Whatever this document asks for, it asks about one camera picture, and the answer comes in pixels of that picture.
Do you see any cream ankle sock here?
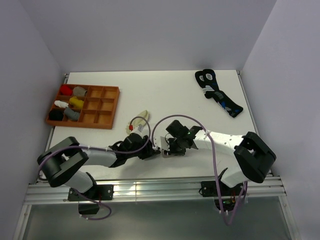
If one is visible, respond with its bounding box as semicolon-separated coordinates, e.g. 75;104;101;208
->
127;110;150;127

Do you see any mauve sock with red stripe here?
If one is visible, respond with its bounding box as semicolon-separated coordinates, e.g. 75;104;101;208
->
161;150;174;158

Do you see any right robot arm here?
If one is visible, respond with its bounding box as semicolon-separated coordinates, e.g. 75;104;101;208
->
166;120;277;195

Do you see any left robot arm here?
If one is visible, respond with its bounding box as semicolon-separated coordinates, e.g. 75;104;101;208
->
37;133;161;200

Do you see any black patterned sock front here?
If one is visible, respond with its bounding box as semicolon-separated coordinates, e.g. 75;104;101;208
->
202;69;244;118

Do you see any black patterned sock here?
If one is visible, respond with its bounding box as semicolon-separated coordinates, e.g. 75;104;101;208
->
202;69;244;118
194;71;206;89

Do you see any black patterned sock back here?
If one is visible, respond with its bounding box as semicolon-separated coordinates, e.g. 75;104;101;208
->
194;71;206;89

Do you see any grey rolled sock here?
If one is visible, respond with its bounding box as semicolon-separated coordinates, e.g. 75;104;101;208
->
64;107;80;122

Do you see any yellow rolled sock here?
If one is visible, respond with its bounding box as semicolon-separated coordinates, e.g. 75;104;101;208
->
69;96;84;109

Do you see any taupe rolled sock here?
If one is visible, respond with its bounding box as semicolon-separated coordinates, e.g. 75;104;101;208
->
72;86;88;97

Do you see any black rolled sock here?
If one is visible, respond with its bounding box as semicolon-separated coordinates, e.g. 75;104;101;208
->
48;109;64;121

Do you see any white rolled sock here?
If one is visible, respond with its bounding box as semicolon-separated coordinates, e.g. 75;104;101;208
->
54;100;69;109

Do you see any red rolled sock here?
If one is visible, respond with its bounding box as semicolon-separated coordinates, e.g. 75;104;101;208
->
59;85;73;96

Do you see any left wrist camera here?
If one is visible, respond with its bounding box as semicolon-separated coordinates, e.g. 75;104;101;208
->
126;124;144;136

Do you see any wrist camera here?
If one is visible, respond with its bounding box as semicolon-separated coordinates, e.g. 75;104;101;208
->
153;136;170;151
126;124;144;136

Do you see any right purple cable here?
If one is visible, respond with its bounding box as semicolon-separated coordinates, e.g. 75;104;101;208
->
151;114;249;227

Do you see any purple cable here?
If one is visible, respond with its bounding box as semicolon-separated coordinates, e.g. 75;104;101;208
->
151;114;249;227
37;116;151;221

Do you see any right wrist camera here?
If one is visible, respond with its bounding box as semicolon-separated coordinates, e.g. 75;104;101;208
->
153;136;170;151

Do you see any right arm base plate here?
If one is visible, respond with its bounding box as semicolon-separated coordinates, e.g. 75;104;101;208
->
198;180;244;197

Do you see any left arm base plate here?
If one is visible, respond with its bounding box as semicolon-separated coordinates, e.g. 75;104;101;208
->
67;184;114;202

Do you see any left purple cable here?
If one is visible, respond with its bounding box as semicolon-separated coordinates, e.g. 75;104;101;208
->
37;116;151;221

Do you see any aluminium front rail frame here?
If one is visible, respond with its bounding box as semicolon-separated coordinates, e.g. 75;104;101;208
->
23;176;287;205

